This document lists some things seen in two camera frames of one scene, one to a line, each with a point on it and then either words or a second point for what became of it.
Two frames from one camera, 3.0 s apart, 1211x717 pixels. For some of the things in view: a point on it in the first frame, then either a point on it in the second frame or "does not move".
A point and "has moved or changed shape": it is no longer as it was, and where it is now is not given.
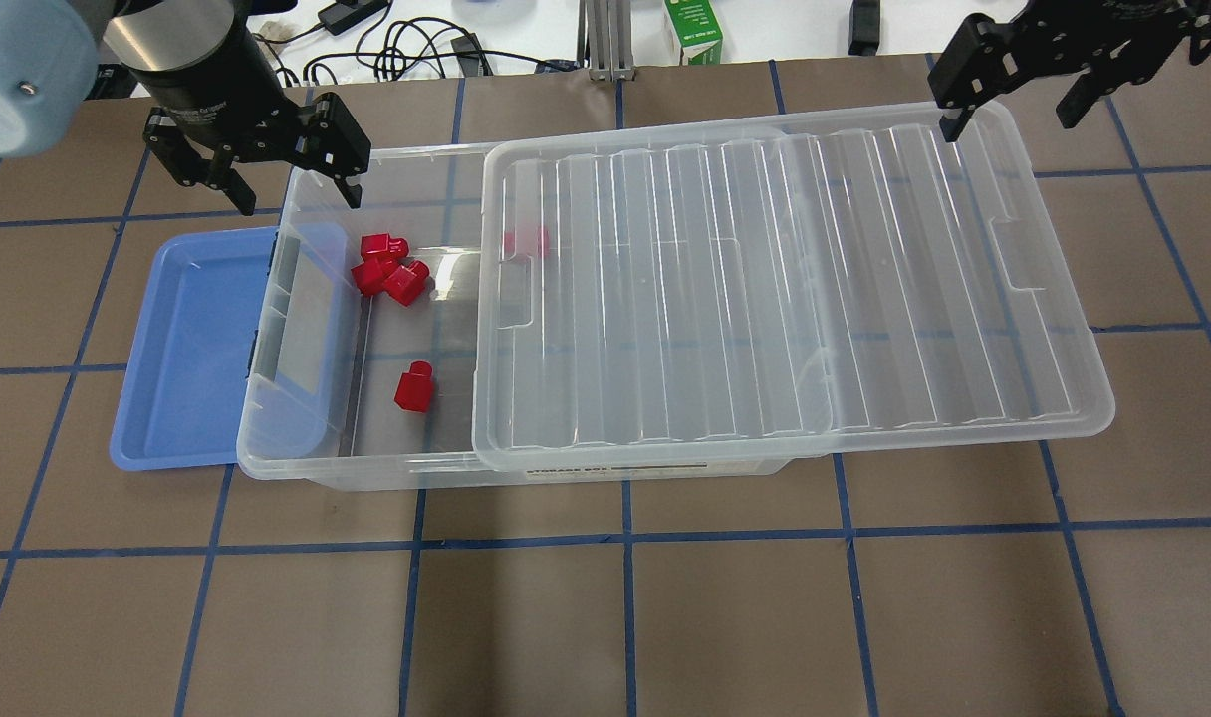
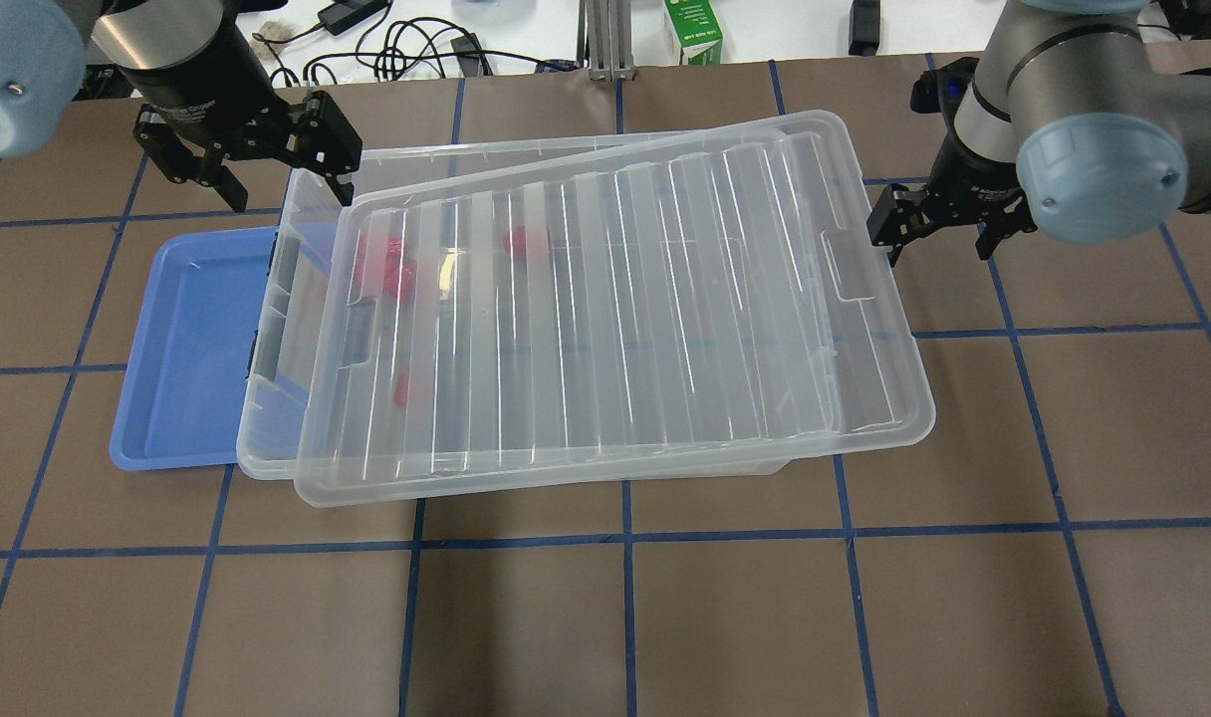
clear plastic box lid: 772,288 has moved or changed shape
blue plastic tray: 181,395 does not move
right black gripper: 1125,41 -> 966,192
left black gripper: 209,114 does not move
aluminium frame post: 605,42 does not move
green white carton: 696,32 does not move
